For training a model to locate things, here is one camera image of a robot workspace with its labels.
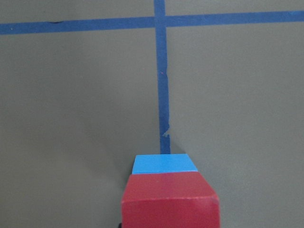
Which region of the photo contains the red cube block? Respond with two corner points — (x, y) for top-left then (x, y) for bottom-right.
(122, 171), (220, 228)

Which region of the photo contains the blue cube block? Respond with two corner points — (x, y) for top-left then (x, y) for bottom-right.
(132, 154), (198, 174)

